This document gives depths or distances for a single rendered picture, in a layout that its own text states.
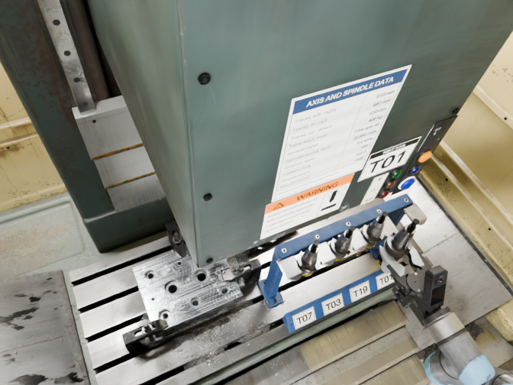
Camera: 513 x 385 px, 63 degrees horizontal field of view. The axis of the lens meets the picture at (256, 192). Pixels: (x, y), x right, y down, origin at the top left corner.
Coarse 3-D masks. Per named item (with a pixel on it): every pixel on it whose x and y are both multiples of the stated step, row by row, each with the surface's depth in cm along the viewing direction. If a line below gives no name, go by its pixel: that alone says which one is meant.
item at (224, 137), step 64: (128, 0) 44; (192, 0) 30; (256, 0) 32; (320, 0) 35; (384, 0) 38; (448, 0) 42; (512, 0) 47; (128, 64) 62; (192, 64) 34; (256, 64) 38; (320, 64) 41; (384, 64) 46; (448, 64) 52; (192, 128) 40; (256, 128) 45; (384, 128) 58; (192, 192) 50; (256, 192) 56; (192, 256) 66
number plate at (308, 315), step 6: (312, 306) 135; (300, 312) 134; (306, 312) 135; (312, 312) 136; (294, 318) 133; (300, 318) 134; (306, 318) 135; (312, 318) 136; (294, 324) 134; (300, 324) 135; (306, 324) 136
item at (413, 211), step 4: (412, 204) 129; (416, 204) 130; (404, 208) 128; (408, 208) 128; (412, 208) 129; (416, 208) 129; (408, 212) 128; (412, 212) 128; (416, 212) 128; (420, 212) 128; (408, 216) 127; (412, 216) 127; (416, 216) 127; (420, 216) 127; (424, 216) 127; (412, 220) 126; (420, 220) 126; (424, 220) 126; (420, 224) 126
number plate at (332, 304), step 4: (336, 296) 138; (340, 296) 139; (328, 300) 137; (332, 300) 138; (336, 300) 138; (340, 300) 139; (324, 304) 137; (328, 304) 137; (332, 304) 138; (336, 304) 139; (340, 304) 139; (324, 308) 137; (328, 308) 138; (332, 308) 138; (336, 308) 139; (324, 312) 138; (328, 312) 138
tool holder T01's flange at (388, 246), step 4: (396, 232) 105; (388, 236) 104; (388, 240) 104; (384, 244) 105; (388, 244) 103; (388, 248) 103; (392, 248) 102; (408, 248) 103; (388, 252) 104; (392, 252) 103; (396, 252) 102; (400, 252) 102; (404, 252) 102; (392, 256) 104; (396, 256) 103; (400, 256) 103
